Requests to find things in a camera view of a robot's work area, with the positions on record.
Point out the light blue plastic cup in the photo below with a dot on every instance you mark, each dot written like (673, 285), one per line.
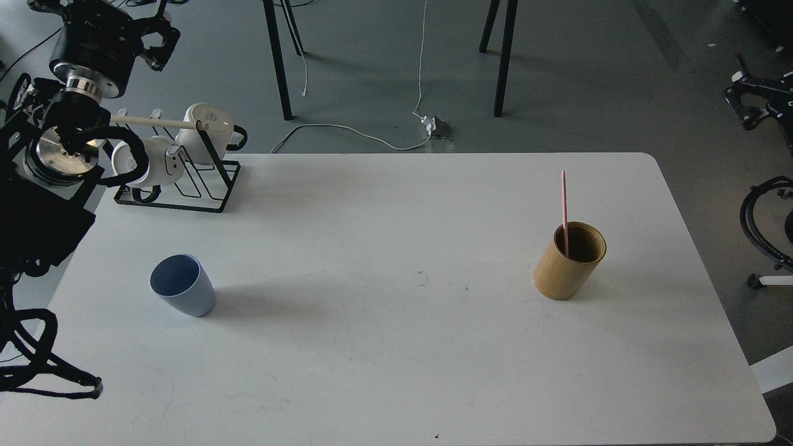
(182, 282)

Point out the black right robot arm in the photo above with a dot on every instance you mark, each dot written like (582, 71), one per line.
(753, 100)

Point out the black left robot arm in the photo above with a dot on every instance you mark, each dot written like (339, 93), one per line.
(58, 145)

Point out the floor power socket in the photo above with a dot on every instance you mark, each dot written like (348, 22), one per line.
(435, 127)

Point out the bamboo cylinder holder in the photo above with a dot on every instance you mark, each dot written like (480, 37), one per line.
(569, 260)

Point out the white mug upper right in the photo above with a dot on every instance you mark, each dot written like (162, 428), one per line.
(219, 125)

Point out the white mug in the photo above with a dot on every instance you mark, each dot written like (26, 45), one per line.
(219, 125)
(165, 167)

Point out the black table leg right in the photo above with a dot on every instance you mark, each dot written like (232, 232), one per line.
(505, 56)

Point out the black table leg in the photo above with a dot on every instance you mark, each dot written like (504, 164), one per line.
(505, 56)
(277, 57)

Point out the white mug lower left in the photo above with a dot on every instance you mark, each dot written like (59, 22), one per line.
(165, 167)

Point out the black table leg left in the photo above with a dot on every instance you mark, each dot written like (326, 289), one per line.
(277, 57)

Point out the black wire mug rack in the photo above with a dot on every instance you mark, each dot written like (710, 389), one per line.
(201, 188)

